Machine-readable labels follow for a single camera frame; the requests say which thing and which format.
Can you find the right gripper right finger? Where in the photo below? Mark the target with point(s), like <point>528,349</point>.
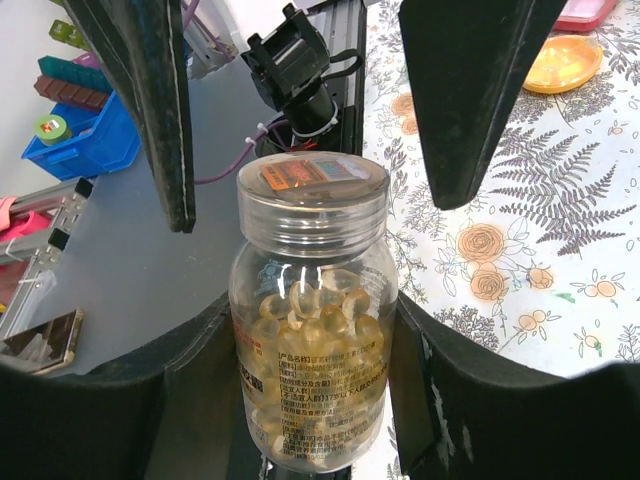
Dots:
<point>462,411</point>

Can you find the floral table mat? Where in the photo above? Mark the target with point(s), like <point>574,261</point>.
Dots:
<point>542,267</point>

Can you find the orange pill bottle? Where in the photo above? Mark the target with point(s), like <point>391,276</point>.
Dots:
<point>313,294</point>

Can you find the smartphone on floor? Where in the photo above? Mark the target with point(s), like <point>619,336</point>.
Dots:
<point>44,348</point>

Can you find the pink rectangular pill box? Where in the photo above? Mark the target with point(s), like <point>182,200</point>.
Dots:
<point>583,15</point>

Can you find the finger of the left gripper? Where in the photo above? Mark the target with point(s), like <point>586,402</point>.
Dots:
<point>140,48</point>
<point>467,61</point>

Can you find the orange round pill container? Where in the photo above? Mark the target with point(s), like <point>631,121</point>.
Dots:
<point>565,62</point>

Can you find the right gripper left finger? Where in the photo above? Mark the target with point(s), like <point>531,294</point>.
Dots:
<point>162,411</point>

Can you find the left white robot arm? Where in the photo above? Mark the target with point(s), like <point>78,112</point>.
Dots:
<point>287,67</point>

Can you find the blue storage bin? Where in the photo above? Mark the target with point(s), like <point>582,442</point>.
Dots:
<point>72,142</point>

